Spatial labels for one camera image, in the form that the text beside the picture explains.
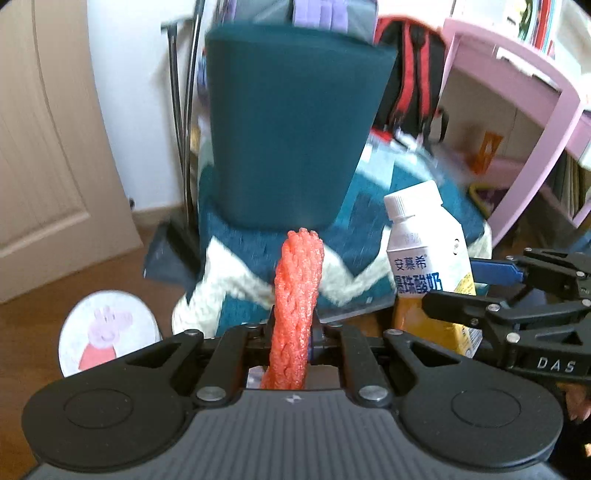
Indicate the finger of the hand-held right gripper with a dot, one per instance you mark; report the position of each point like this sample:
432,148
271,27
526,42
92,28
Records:
496,272
461,309

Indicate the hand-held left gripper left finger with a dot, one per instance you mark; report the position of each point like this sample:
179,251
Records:
231,355

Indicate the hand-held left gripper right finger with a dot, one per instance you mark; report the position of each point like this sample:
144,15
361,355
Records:
355,355

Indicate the white yellow yogurt drink bottle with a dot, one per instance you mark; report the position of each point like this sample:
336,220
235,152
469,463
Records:
415,258

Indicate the red foam net sleeve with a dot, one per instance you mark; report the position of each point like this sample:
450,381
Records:
295,300

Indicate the teal plastic bin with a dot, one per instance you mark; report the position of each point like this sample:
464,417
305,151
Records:
286,129

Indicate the person's right hand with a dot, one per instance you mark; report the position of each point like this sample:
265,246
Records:
579,401

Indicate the yellow plastic object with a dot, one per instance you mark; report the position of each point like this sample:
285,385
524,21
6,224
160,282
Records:
480,194

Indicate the zigzag quilted blanket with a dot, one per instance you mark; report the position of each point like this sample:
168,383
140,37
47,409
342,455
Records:
231,240

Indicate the row of upright books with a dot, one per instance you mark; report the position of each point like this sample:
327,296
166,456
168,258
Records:
575,184

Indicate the orange plastic object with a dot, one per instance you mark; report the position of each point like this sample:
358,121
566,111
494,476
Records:
487,150

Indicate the Peppa Pig round card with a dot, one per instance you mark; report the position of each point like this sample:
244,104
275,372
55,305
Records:
108,330

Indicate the pink desk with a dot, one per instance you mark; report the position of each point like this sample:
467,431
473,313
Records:
568,106

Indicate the red black backpack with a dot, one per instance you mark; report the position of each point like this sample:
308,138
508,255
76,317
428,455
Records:
415,69

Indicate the light wooden door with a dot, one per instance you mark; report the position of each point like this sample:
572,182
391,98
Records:
46,138

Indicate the purple grey backpack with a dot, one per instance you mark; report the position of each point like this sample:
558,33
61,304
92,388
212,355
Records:
318,14

